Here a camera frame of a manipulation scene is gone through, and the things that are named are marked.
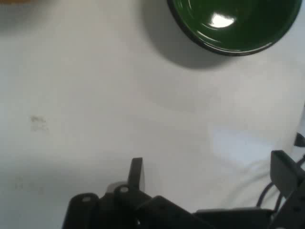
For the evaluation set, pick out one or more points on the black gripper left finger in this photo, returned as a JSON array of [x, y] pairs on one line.
[[135, 176]]

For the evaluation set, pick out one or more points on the dark green glossy bowl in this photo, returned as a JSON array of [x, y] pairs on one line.
[[238, 28]]

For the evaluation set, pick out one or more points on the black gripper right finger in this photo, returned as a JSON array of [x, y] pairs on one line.
[[284, 174]]

